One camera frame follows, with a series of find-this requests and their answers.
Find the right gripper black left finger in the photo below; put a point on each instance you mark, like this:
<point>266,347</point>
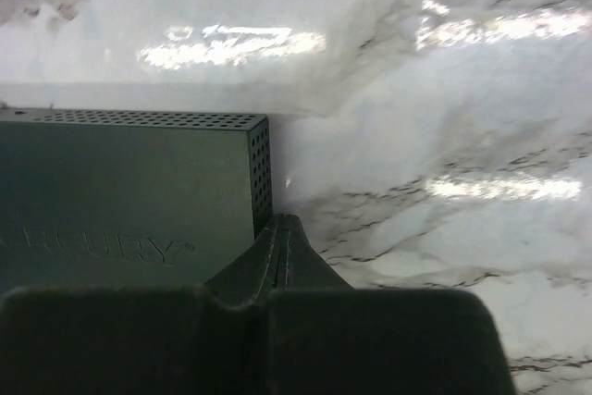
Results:
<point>248,279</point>

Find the black network switch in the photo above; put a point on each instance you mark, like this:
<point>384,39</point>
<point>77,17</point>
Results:
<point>111,198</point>

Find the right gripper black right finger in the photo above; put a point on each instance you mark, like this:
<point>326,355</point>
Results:
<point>299,266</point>

